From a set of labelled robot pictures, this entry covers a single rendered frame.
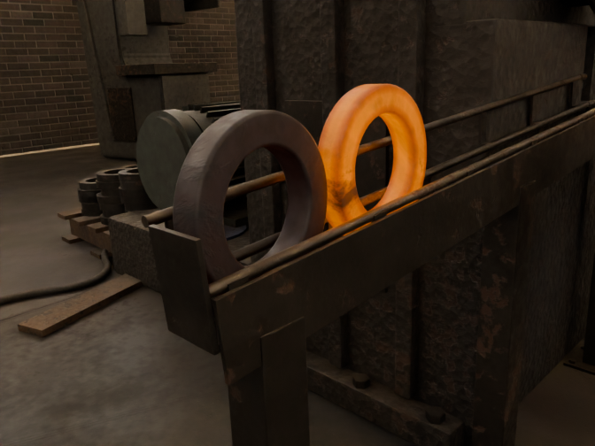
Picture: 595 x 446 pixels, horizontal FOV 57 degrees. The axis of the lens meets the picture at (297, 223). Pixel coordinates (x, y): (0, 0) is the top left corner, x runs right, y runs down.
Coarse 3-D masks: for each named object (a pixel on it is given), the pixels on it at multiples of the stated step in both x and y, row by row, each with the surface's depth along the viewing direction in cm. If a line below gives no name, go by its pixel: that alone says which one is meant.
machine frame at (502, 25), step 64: (256, 0) 129; (320, 0) 115; (384, 0) 108; (448, 0) 99; (512, 0) 108; (256, 64) 133; (320, 64) 123; (384, 64) 111; (448, 64) 101; (512, 64) 100; (576, 64) 123; (320, 128) 126; (384, 128) 113; (448, 128) 104; (512, 128) 105; (256, 192) 149; (576, 192) 137; (256, 256) 155; (448, 256) 110; (576, 256) 145; (384, 320) 126; (448, 320) 114; (576, 320) 155; (320, 384) 138; (384, 384) 131; (448, 384) 117
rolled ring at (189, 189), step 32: (224, 128) 48; (256, 128) 50; (288, 128) 53; (192, 160) 47; (224, 160) 47; (288, 160) 56; (320, 160) 58; (192, 192) 46; (224, 192) 48; (288, 192) 59; (320, 192) 58; (192, 224) 46; (288, 224) 59; (320, 224) 59; (224, 256) 49
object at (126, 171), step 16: (112, 176) 246; (128, 176) 227; (80, 192) 266; (96, 192) 264; (112, 192) 248; (128, 192) 229; (144, 192) 230; (80, 208) 286; (96, 208) 267; (112, 208) 249; (128, 208) 234; (144, 208) 233; (80, 224) 260; (96, 224) 254; (64, 240) 280; (80, 240) 279; (96, 240) 262; (96, 256) 253
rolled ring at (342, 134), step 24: (360, 96) 60; (384, 96) 62; (408, 96) 66; (336, 120) 59; (360, 120) 60; (384, 120) 68; (408, 120) 67; (336, 144) 58; (408, 144) 69; (336, 168) 58; (408, 168) 70; (336, 192) 59; (408, 192) 69; (336, 216) 61
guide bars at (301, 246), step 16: (592, 112) 107; (560, 128) 96; (528, 144) 88; (480, 160) 78; (496, 160) 81; (448, 176) 72; (464, 176) 75; (416, 192) 67; (384, 208) 63; (352, 224) 59; (320, 240) 56; (272, 256) 52; (288, 256) 52; (240, 272) 49; (256, 272) 50; (224, 288) 47
